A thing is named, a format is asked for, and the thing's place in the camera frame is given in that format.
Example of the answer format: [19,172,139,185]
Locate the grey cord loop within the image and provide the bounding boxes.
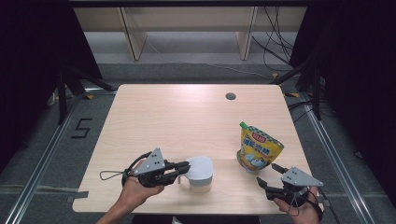
[286,191,301,217]
[99,169,126,182]

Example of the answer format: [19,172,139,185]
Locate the black floor cables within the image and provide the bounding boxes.
[287,98,316,123]

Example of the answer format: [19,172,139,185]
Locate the person's right hand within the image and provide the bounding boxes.
[273,186,322,224]

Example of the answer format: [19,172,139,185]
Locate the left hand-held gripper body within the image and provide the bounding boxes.
[133,147,176,189]

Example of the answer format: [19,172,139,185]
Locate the black metal stand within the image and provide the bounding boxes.
[270,55,324,121]
[55,64,117,126]

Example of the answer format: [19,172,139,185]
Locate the black cable bundle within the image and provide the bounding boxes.
[250,6,295,73]

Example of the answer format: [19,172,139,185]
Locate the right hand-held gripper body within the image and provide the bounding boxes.
[265,166,324,208]

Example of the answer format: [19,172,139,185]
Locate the black curtain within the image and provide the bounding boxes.
[289,0,396,208]
[0,0,103,171]

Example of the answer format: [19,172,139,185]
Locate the light wooden shelf unit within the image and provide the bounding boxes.
[73,6,309,62]

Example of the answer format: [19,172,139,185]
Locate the aluminium floor rail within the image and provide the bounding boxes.
[299,92,375,224]
[3,95,82,224]

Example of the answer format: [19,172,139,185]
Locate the white plastic container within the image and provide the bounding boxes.
[177,156,215,193]

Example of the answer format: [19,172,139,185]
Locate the person's left hand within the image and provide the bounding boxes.
[120,160,165,209]

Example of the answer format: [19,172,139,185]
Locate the black wrist strap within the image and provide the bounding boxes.
[305,188,325,223]
[121,150,153,187]

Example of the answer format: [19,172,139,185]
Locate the yellow spouted sauce pouch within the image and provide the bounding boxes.
[235,120,285,175]

